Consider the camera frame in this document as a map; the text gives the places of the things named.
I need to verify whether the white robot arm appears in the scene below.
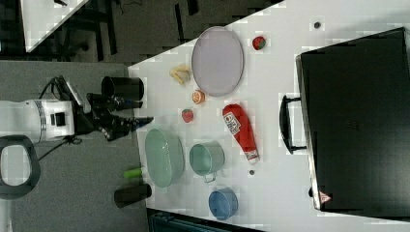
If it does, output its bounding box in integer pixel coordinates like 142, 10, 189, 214
1, 100, 94, 200

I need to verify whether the white background table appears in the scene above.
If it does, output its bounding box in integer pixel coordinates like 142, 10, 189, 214
19, 0, 89, 52

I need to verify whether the blue metal cup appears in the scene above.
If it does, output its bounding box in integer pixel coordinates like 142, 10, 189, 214
208, 188, 239, 220

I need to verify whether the small red plush strawberry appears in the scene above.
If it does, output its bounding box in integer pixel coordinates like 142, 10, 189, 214
252, 36, 266, 50

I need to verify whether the red plush ketchup bottle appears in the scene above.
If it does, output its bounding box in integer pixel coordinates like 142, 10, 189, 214
222, 103, 259, 164

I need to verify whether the plush orange slice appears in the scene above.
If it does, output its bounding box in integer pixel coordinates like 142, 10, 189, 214
191, 90, 205, 104

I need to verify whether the black cylindrical holder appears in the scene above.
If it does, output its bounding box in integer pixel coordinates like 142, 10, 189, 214
114, 184, 152, 208
102, 76, 144, 101

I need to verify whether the green plush pear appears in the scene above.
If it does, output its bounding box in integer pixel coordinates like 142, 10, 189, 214
123, 168, 143, 179

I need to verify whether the plush peeled banana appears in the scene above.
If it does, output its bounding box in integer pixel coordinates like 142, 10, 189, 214
169, 65, 190, 85

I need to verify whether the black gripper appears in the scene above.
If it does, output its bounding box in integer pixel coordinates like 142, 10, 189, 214
74, 93, 154, 141

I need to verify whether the lilac oval plate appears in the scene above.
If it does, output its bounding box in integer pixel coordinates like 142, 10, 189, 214
191, 26, 244, 97

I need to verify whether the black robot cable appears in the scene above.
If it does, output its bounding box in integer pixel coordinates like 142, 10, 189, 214
38, 75, 85, 161

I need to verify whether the green metal cup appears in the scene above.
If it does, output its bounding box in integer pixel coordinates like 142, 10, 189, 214
190, 141, 225, 184

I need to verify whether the green oval strainer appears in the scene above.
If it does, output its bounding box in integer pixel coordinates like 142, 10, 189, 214
145, 129, 185, 188

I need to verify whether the black toaster oven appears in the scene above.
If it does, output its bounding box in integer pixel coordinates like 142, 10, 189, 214
295, 27, 410, 221

